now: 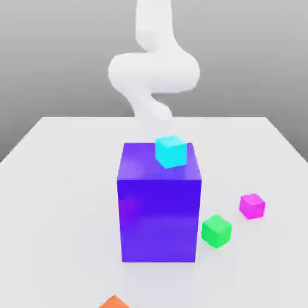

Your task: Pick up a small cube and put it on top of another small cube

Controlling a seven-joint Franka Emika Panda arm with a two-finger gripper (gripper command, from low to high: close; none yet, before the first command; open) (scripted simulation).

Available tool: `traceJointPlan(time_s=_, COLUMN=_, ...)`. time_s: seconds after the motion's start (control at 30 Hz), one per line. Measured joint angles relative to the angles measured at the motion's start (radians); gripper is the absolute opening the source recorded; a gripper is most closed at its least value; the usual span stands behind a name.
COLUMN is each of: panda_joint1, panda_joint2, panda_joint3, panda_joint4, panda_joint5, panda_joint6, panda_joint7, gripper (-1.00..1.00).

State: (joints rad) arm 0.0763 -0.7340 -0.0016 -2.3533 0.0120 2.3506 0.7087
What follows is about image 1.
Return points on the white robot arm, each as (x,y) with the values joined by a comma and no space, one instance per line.
(154,72)

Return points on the small cyan cube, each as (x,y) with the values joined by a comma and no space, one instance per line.
(171,152)

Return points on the small green cube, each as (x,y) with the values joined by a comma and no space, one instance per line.
(216,231)

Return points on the small magenta cube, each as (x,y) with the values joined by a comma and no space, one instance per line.
(252,206)

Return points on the small orange cube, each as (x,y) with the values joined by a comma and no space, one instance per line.
(114,303)

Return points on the large purple box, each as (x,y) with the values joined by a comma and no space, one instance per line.
(158,216)

